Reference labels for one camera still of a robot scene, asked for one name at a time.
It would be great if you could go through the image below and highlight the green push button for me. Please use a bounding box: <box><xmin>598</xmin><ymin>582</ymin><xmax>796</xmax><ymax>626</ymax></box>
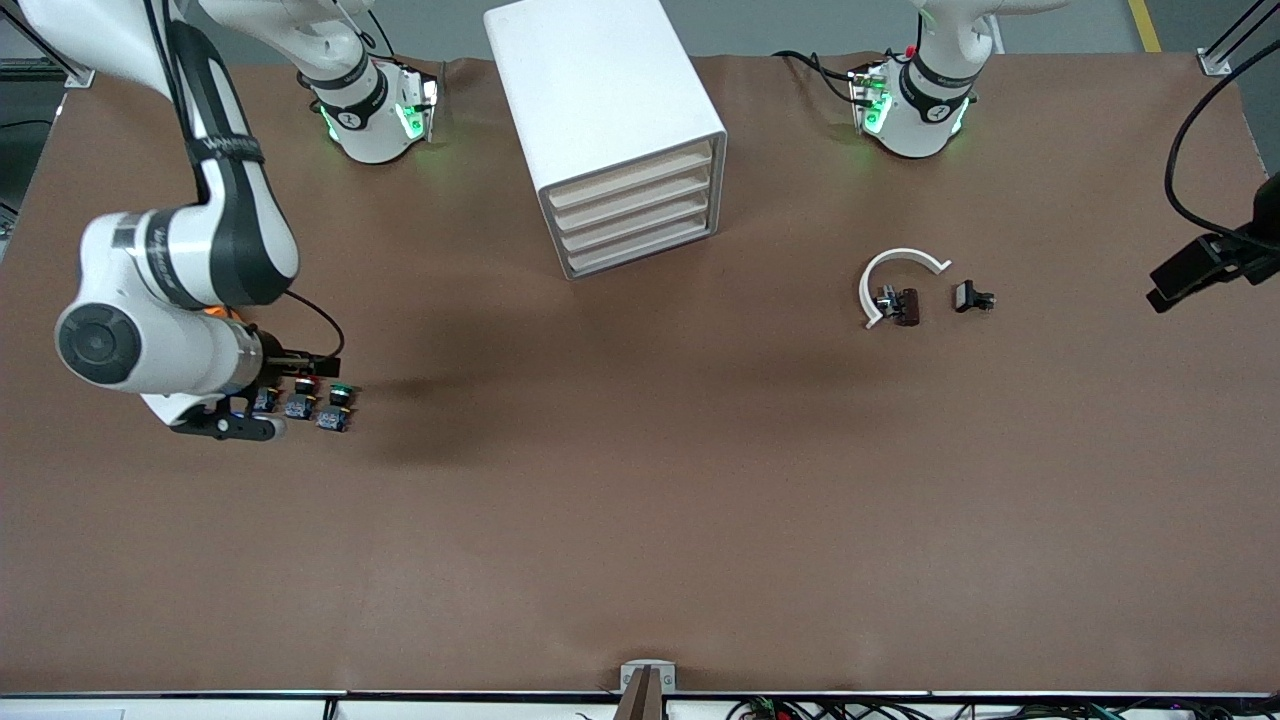
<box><xmin>317</xmin><ymin>382</ymin><xmax>360</xmax><ymax>434</ymax></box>

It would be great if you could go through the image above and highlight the white semicircular pipe clamp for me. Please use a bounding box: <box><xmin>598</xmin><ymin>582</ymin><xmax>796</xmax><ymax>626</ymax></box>
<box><xmin>858</xmin><ymin>247</ymin><xmax>953</xmax><ymax>331</ymax></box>

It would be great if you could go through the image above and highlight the brown table mat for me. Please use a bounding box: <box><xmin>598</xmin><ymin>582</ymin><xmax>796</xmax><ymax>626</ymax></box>
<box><xmin>0</xmin><ymin>52</ymin><xmax>1280</xmax><ymax>697</ymax></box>

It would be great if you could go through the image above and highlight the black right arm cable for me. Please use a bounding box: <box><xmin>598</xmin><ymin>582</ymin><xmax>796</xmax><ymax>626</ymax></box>
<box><xmin>283</xmin><ymin>288</ymin><xmax>348</xmax><ymax>362</ymax></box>

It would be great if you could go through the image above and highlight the aluminium frame strut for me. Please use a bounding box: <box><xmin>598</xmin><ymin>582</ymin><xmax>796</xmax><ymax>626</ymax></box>
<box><xmin>1197</xmin><ymin>0</ymin><xmax>1280</xmax><ymax>79</ymax></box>
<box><xmin>0</xmin><ymin>20</ymin><xmax>98</xmax><ymax>90</ymax></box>

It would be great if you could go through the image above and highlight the white table edge rail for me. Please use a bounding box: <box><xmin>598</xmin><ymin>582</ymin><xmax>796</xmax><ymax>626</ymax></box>
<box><xmin>0</xmin><ymin>689</ymin><xmax>1280</xmax><ymax>720</ymax></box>

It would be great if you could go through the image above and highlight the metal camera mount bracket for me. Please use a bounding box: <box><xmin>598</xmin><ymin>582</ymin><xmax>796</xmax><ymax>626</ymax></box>
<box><xmin>614</xmin><ymin>659</ymin><xmax>678</xmax><ymax>720</ymax></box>

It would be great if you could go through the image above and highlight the tangled cables bundle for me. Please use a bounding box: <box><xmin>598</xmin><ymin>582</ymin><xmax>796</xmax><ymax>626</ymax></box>
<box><xmin>725</xmin><ymin>696</ymin><xmax>1243</xmax><ymax>720</ymax></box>

